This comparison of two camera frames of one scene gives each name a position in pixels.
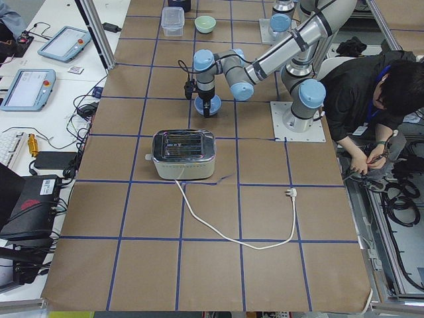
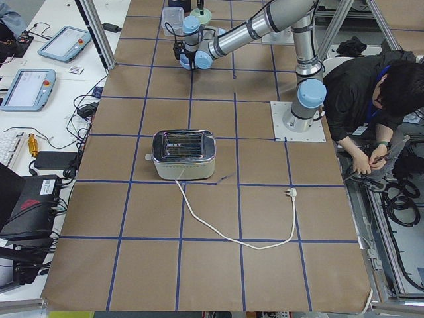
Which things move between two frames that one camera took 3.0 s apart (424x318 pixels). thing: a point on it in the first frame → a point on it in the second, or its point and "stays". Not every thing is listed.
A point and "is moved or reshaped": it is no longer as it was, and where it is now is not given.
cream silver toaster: [183, 154] stays
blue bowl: [215, 103] → [184, 61]
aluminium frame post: [98, 30] stays
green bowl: [205, 24] is moved or reshaped
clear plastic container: [173, 20] stays
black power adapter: [53, 159] stays
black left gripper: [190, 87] → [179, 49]
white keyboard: [10, 145] stays
